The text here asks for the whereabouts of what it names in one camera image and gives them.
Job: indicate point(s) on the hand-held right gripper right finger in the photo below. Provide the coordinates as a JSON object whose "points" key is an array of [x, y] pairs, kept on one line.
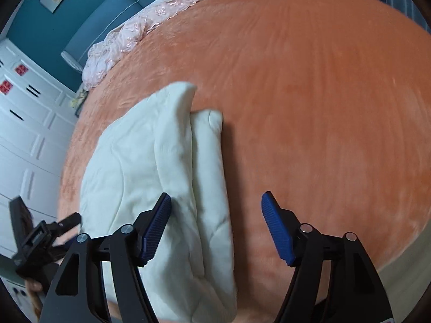
{"points": [[277, 228]]}

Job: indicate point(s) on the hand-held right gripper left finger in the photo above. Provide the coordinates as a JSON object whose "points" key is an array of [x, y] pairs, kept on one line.
{"points": [[156, 223]]}

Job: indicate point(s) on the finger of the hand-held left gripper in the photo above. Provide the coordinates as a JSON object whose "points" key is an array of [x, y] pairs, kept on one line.
{"points": [[69, 221]]}

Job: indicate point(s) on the cream large garment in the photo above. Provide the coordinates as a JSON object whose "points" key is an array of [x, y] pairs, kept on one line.
{"points": [[141, 148]]}

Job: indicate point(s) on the person's left hand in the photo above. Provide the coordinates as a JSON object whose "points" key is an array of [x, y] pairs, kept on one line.
{"points": [[33, 286]]}

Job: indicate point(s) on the white wardrobe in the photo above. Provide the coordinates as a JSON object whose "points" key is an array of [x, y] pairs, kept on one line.
{"points": [[27, 148]]}

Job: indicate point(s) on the dark nightstand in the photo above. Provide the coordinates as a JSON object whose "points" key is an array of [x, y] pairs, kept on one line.
{"points": [[79, 109]]}

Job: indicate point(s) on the yellow white bedside clutter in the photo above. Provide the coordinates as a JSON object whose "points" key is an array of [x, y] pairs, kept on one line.
{"points": [[79, 98]]}

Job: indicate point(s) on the orange fleece blanket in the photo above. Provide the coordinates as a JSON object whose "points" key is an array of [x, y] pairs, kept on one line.
{"points": [[320, 107]]}

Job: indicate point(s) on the red paper wardrobe decoration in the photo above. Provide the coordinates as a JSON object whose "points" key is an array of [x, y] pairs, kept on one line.
{"points": [[21, 69], [5, 87]]}

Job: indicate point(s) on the pink embroidered quilt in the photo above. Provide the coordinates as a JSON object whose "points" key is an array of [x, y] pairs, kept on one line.
{"points": [[134, 30]]}

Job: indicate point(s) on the blue upholstered headboard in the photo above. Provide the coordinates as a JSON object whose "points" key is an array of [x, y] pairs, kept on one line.
{"points": [[111, 13]]}

